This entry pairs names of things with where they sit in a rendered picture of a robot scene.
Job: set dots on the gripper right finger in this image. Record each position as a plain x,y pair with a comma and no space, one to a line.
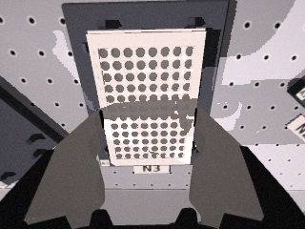
231,189

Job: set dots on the white well plate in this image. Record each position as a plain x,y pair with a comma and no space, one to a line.
147,83

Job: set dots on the white name plate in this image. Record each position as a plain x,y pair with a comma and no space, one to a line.
151,169
297,126

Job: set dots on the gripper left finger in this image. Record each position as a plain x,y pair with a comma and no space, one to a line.
63,187

